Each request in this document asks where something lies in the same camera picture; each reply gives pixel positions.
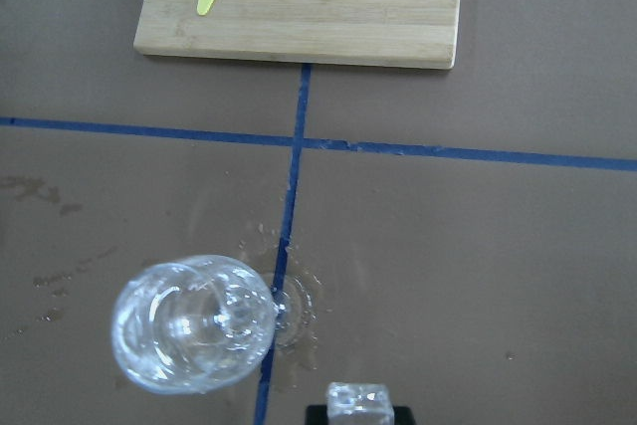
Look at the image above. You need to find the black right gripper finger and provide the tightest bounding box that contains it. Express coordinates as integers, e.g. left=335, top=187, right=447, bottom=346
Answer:
left=305, top=403, right=416, bottom=425

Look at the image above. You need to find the single clear ice cube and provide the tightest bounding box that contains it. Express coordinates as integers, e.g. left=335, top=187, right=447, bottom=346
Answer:
left=325, top=382, right=395, bottom=425

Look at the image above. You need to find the clear wine glass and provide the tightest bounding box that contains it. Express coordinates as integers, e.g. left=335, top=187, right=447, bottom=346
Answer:
left=110, top=255, right=315, bottom=395

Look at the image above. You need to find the bamboo cutting board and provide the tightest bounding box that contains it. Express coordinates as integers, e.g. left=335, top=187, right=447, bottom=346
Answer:
left=133, top=0, right=460, bottom=70

